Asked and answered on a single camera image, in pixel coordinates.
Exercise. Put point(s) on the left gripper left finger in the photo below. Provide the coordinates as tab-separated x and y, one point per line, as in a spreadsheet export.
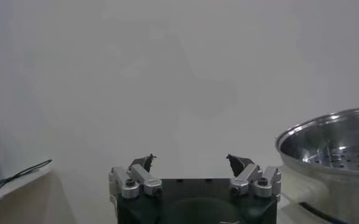
135	182

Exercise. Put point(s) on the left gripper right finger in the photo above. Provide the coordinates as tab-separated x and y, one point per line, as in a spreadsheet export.
252	182

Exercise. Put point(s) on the stainless steel steamer basket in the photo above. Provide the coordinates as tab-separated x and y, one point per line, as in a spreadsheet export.
334	137

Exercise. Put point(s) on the white electric cooking pot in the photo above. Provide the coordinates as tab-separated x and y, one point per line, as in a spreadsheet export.
304	188

